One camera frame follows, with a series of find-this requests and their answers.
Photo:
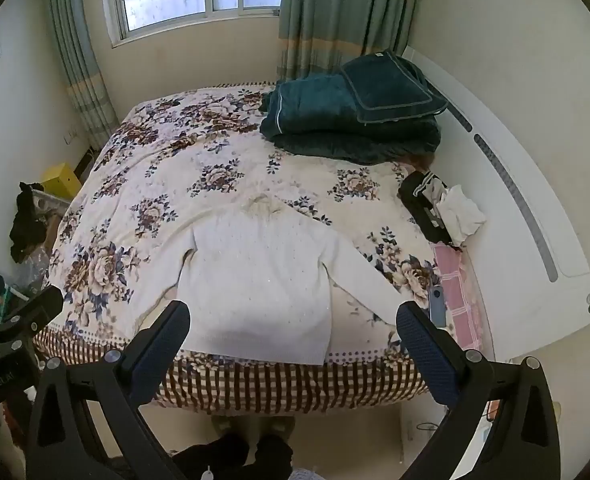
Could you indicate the folded teal quilt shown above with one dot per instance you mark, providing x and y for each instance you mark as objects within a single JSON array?
[{"x": 325, "y": 110}]

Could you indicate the white cloth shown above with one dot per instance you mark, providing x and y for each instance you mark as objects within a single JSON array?
[{"x": 462, "y": 212}]

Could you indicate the black and white clothes pile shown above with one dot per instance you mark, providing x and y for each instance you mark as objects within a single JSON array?
[{"x": 422, "y": 210}]

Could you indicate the pink checked cloth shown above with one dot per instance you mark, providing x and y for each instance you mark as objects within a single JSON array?
[{"x": 455, "y": 275}]

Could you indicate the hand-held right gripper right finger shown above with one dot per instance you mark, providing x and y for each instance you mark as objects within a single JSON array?
[{"x": 425, "y": 355}]

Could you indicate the yellow box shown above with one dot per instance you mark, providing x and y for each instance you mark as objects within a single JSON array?
[{"x": 60, "y": 180}]

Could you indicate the beige slipper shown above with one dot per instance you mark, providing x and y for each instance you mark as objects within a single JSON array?
[
  {"x": 282, "y": 424},
  {"x": 225, "y": 424}
]

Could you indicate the clear storage box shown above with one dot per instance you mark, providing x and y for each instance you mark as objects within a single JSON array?
[{"x": 52, "y": 204}]

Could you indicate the wall socket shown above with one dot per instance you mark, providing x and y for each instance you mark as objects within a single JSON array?
[{"x": 70, "y": 136}]

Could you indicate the floral bed blanket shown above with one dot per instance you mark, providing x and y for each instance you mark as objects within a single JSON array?
[{"x": 175, "y": 160}]

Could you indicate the blue phone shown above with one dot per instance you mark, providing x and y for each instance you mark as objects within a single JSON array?
[{"x": 436, "y": 307}]

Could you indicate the white headboard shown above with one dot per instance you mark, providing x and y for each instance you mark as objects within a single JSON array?
[{"x": 525, "y": 260}]

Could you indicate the white knit sweater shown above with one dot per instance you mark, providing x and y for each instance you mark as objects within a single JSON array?
[{"x": 260, "y": 280}]

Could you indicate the teal pillow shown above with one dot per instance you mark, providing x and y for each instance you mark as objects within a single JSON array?
[{"x": 390, "y": 85}]

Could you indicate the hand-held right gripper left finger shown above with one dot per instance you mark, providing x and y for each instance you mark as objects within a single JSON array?
[{"x": 162, "y": 340}]

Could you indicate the person's legs in dark trousers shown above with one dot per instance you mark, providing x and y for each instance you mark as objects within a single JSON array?
[{"x": 235, "y": 460}]

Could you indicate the black cloth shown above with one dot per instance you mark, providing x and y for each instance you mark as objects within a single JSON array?
[{"x": 27, "y": 225}]

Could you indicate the green striped curtain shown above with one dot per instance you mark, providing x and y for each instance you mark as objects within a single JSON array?
[
  {"x": 335, "y": 10},
  {"x": 80, "y": 70}
]

